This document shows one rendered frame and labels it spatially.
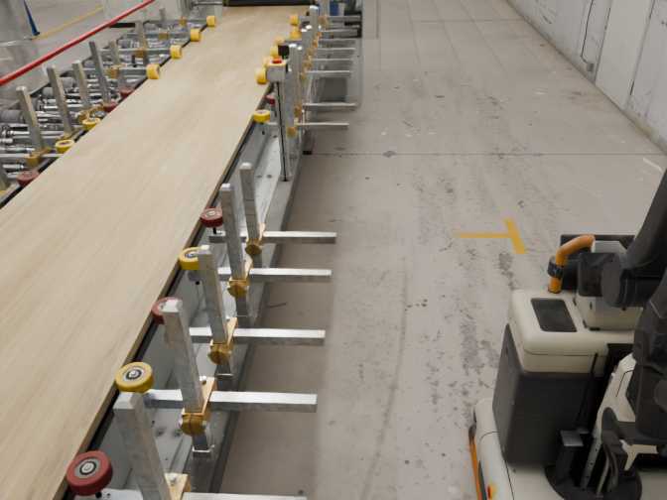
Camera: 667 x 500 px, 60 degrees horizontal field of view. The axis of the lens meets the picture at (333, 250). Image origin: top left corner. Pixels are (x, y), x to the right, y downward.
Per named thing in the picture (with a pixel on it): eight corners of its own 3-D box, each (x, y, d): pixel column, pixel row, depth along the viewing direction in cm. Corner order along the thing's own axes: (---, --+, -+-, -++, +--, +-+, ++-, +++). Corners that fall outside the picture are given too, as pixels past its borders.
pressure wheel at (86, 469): (114, 520, 114) (100, 483, 107) (73, 521, 114) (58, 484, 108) (127, 484, 120) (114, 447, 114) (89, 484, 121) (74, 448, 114)
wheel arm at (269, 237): (335, 241, 200) (335, 230, 198) (335, 246, 197) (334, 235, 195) (211, 240, 203) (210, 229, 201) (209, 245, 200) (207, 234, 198)
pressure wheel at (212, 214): (211, 250, 196) (206, 220, 190) (200, 240, 202) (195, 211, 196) (232, 242, 200) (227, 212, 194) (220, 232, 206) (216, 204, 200)
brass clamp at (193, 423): (219, 392, 141) (217, 377, 138) (206, 437, 130) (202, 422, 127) (195, 391, 141) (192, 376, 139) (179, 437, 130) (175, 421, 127)
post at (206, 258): (237, 386, 165) (213, 243, 139) (234, 396, 162) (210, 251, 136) (225, 386, 165) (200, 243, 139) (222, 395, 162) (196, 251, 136)
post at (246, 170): (266, 286, 207) (252, 162, 181) (264, 292, 204) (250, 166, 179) (256, 286, 208) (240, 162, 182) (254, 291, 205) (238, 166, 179)
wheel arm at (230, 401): (317, 405, 136) (317, 392, 134) (316, 416, 134) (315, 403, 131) (137, 400, 139) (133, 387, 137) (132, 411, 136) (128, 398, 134)
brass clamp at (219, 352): (241, 331, 163) (239, 316, 160) (231, 365, 152) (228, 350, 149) (219, 330, 163) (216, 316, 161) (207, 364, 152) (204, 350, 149)
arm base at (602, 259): (639, 253, 114) (577, 252, 115) (660, 250, 106) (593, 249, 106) (640, 298, 113) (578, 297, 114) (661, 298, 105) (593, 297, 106)
